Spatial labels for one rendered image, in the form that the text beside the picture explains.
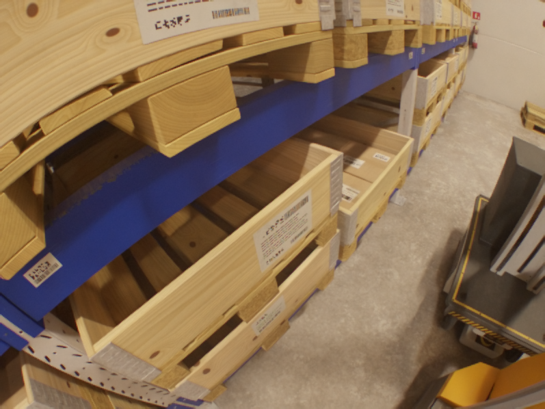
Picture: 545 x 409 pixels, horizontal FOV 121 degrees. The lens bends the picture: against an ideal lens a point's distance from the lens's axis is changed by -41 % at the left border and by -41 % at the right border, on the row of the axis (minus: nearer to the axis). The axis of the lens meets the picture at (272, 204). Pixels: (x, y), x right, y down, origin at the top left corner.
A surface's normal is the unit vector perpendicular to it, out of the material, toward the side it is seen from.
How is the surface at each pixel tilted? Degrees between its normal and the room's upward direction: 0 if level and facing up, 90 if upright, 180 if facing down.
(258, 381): 0
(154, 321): 90
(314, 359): 0
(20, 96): 90
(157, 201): 90
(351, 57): 90
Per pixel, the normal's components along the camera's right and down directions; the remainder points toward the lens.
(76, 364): 0.72, 0.39
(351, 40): 0.01, 0.66
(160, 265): -0.14, -0.74
